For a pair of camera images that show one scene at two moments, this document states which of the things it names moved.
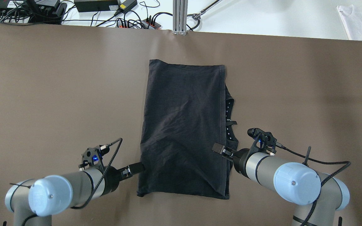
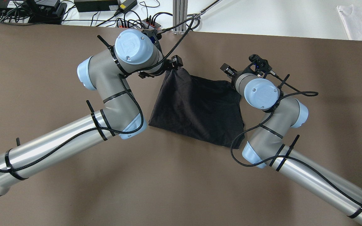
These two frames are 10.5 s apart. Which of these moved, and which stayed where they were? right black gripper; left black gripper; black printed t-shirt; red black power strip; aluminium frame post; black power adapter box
Moved: right black gripper; left black gripper; black printed t-shirt
Stayed: red black power strip; aluminium frame post; black power adapter box
